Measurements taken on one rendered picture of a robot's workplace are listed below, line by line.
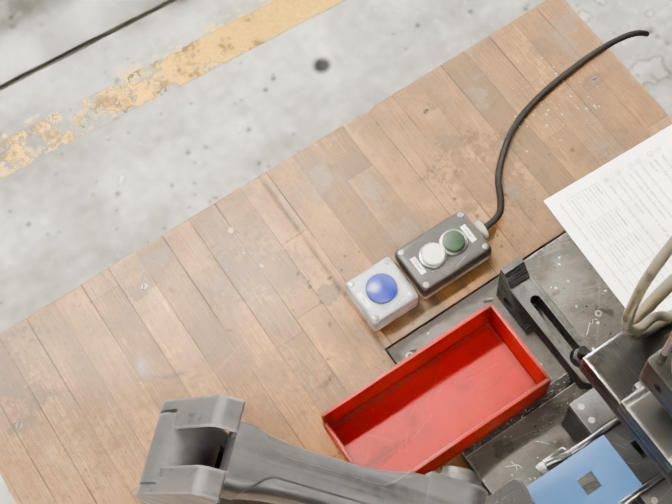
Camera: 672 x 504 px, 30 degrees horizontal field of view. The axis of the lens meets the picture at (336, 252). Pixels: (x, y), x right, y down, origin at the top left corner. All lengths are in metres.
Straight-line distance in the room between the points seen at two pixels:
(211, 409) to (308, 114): 1.71
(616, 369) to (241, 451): 0.43
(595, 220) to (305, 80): 1.27
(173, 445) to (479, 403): 0.52
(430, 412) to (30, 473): 0.50
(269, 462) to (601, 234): 0.69
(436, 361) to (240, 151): 1.26
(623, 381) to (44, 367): 0.73
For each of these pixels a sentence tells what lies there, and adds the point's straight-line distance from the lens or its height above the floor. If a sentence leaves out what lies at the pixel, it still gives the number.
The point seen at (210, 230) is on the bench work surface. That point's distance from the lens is 1.66.
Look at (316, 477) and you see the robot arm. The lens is 1.11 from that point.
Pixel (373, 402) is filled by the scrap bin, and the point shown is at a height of 0.91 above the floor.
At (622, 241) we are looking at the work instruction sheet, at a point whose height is 0.90.
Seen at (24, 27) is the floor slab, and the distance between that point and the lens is 3.01.
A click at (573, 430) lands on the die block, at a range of 1.53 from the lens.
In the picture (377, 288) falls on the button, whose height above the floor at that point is 0.94.
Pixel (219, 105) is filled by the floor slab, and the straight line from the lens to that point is 2.80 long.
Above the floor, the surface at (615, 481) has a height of 0.99.
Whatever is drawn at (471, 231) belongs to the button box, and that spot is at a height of 0.93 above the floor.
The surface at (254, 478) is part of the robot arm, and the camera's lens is 1.10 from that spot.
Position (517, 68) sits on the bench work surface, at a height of 0.90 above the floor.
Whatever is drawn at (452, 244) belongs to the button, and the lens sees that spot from 1.59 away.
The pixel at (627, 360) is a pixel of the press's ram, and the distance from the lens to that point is 1.34.
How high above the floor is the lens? 2.39
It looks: 66 degrees down
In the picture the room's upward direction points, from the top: 8 degrees counter-clockwise
